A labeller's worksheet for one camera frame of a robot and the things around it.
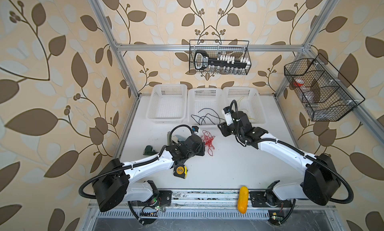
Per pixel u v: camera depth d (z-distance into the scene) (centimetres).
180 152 61
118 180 41
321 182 41
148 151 89
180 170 81
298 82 81
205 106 115
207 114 104
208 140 88
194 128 74
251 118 105
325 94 73
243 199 71
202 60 84
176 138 93
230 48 91
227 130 74
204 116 105
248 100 114
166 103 116
